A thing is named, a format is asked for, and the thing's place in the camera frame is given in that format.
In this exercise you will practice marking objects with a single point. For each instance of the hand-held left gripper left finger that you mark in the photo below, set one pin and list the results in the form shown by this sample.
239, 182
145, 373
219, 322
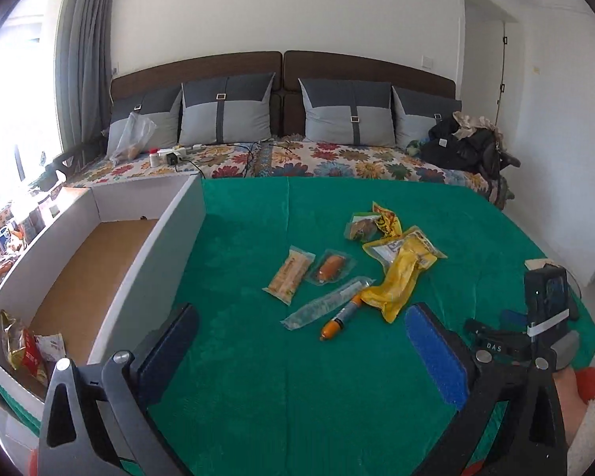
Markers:
171, 352

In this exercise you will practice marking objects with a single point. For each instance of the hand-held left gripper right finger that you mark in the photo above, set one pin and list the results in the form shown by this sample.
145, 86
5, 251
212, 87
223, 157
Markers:
434, 357

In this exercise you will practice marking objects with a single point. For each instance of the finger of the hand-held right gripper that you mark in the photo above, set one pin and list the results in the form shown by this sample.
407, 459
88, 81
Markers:
496, 344
514, 319

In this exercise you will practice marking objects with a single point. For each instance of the white cardboard box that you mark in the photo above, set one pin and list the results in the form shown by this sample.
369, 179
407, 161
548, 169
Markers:
99, 258

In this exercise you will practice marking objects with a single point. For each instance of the sausage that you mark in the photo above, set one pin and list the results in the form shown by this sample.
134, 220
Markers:
329, 267

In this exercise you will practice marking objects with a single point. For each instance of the person's right forearm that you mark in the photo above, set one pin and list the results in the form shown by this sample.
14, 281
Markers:
592, 416

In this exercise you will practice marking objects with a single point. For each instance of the crumpled yellow snack packet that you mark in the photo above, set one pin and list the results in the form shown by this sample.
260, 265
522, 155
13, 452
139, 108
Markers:
401, 282

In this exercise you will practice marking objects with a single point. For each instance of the thin orange sausage stick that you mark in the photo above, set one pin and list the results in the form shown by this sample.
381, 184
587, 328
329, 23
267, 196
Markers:
339, 320

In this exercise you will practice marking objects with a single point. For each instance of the white snack packet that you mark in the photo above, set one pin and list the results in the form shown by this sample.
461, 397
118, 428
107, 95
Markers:
52, 347

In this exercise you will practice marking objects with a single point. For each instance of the long clear snack packet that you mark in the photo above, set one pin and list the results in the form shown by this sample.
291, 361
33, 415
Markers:
322, 305

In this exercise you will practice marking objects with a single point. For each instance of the green tablecloth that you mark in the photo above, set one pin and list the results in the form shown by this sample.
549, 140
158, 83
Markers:
287, 396

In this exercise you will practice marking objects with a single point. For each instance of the beige cracker packet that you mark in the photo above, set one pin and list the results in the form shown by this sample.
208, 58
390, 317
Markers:
287, 275

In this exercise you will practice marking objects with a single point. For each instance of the yellow packet with red print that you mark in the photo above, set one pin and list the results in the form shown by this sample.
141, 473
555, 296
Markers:
389, 220

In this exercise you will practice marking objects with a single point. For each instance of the green packet with brown meat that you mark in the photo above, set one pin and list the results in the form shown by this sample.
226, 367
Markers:
361, 228

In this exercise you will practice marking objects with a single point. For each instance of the yellow red snack packet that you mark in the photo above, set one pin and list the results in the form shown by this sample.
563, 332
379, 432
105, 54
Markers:
22, 352

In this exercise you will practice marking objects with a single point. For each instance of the pile of dark clothes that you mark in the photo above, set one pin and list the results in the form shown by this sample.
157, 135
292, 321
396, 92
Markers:
461, 148

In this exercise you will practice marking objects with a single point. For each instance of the white bottle with red cap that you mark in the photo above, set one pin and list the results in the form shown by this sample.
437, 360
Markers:
154, 159

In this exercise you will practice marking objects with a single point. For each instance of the pile of assorted snack packets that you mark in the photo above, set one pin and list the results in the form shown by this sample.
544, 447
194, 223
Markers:
10, 238

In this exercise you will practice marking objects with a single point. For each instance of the white power strip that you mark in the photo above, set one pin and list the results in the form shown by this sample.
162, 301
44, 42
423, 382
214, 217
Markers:
178, 154

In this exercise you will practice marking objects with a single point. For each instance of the floral bedsheet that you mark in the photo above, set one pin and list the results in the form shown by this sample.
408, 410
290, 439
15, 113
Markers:
337, 161

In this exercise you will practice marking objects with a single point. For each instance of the clear plastic bag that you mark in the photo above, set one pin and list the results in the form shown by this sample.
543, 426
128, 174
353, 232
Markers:
134, 136

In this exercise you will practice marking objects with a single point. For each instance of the grey two-tone pillow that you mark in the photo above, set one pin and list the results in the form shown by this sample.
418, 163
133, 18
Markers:
347, 114
416, 119
228, 109
148, 114

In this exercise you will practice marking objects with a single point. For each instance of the white door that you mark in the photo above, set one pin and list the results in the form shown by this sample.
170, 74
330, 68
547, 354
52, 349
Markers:
483, 59

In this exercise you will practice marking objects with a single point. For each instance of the grey curtain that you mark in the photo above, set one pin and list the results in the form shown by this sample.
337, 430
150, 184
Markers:
82, 59

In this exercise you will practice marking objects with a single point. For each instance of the brown headboard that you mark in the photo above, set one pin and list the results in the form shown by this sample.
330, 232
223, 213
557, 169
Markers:
327, 64

